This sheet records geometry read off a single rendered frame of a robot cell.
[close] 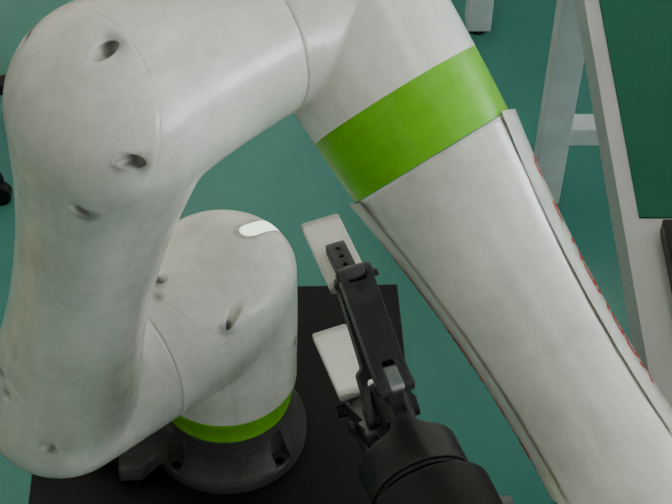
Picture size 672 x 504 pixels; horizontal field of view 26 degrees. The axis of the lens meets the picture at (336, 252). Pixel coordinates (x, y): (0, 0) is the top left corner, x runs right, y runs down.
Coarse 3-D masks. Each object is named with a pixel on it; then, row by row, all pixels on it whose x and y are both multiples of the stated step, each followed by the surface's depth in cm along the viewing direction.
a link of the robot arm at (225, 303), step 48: (192, 240) 121; (240, 240) 121; (192, 288) 117; (240, 288) 118; (288, 288) 121; (192, 336) 116; (240, 336) 119; (288, 336) 124; (192, 384) 117; (240, 384) 124; (288, 384) 129; (192, 432) 130; (240, 432) 129
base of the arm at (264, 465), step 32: (288, 416) 134; (160, 448) 133; (192, 448) 131; (224, 448) 131; (256, 448) 132; (288, 448) 134; (128, 480) 134; (192, 480) 133; (224, 480) 132; (256, 480) 133
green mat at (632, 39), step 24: (600, 0) 190; (624, 0) 190; (648, 0) 190; (624, 24) 187; (648, 24) 187; (624, 48) 184; (648, 48) 184; (624, 72) 181; (648, 72) 181; (624, 96) 179; (648, 96) 179; (624, 120) 176; (648, 120) 176; (648, 144) 173; (648, 168) 171; (648, 192) 168; (648, 216) 166
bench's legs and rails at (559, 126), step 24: (576, 24) 233; (552, 48) 240; (576, 48) 237; (552, 72) 241; (576, 72) 241; (552, 96) 245; (576, 96) 245; (552, 120) 249; (576, 120) 253; (552, 144) 254; (576, 144) 255; (552, 168) 259; (552, 192) 264
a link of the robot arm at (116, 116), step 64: (128, 0) 80; (192, 0) 81; (256, 0) 82; (64, 64) 78; (128, 64) 77; (192, 64) 79; (256, 64) 82; (64, 128) 78; (128, 128) 78; (192, 128) 80; (256, 128) 85; (64, 192) 81; (128, 192) 80; (64, 256) 88; (128, 256) 88; (64, 320) 96; (128, 320) 98; (0, 384) 109; (64, 384) 104; (128, 384) 108; (0, 448) 114; (64, 448) 111; (128, 448) 117
